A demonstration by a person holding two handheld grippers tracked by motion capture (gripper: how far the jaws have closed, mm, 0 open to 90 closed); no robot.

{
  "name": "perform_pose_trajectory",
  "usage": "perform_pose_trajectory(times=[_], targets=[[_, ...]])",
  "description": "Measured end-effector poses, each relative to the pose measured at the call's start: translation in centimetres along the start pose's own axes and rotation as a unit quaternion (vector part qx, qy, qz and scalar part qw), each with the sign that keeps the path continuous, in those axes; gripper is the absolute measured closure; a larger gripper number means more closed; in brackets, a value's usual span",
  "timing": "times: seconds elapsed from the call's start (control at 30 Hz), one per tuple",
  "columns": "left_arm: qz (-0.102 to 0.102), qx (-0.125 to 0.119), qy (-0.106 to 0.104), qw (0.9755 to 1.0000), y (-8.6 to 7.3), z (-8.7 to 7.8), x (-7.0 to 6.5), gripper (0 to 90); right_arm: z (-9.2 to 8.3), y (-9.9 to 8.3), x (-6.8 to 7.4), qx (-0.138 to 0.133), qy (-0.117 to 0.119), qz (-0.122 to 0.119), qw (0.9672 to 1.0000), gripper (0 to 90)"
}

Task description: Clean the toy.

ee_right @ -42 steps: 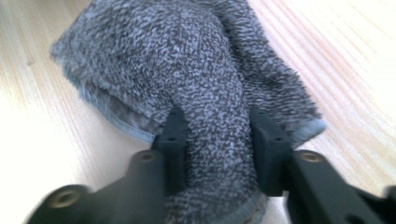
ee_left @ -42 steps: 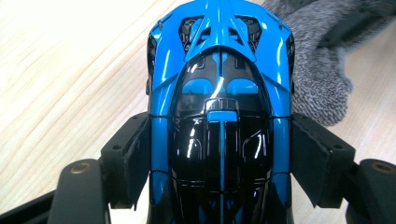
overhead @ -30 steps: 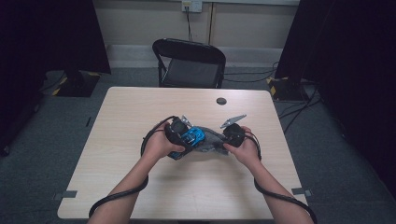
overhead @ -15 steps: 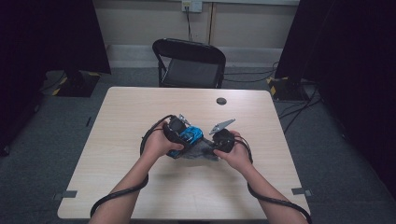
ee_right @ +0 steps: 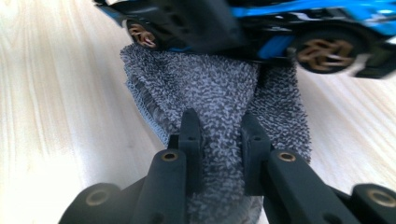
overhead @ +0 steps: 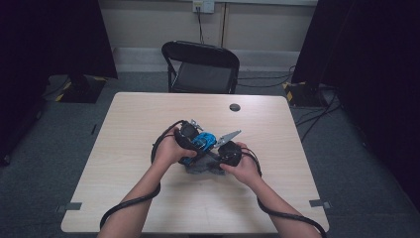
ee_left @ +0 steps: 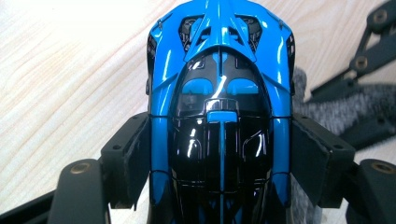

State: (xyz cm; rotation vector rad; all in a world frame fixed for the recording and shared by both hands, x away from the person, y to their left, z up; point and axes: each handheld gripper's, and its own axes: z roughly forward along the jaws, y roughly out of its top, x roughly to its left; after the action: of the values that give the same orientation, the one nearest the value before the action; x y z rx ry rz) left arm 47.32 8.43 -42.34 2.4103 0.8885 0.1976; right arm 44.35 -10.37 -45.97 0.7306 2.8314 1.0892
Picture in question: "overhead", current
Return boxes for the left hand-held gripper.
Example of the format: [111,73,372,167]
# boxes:
[173,118,205,157]

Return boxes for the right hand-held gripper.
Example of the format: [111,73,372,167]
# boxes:
[213,129,243,168]

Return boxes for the blue toy car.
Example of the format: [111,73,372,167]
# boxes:
[179,131,218,166]

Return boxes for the grey towel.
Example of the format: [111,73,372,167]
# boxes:
[184,153,226,177]

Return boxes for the person's right hand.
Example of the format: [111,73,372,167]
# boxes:
[220,142,263,188]

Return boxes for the person's left hand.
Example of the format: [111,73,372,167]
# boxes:
[153,134,198,171]

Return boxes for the black folding chair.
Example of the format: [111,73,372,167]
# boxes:
[160,40,241,95]

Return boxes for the black yellow-striped stand base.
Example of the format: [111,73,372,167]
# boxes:
[53,73,109,104]
[281,80,329,109]

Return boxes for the grey tape strip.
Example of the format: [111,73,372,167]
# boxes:
[308,198,333,210]
[55,201,83,214]

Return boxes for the black curtain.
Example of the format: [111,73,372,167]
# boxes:
[291,0,420,212]
[0,0,119,167]

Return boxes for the right hand-held gripper cable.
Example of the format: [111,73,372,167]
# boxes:
[240,146,328,238]

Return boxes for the hand-held gripper cable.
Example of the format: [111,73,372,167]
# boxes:
[240,146,328,238]
[99,119,185,231]

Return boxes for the left hand-held gripper cable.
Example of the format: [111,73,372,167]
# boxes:
[99,119,185,231]

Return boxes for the black floor cable bundle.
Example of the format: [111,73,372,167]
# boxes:
[294,88,344,144]

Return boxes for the black socket cable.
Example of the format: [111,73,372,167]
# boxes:
[196,6,205,45]

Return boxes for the white wall socket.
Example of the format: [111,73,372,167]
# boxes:
[192,0,216,15]

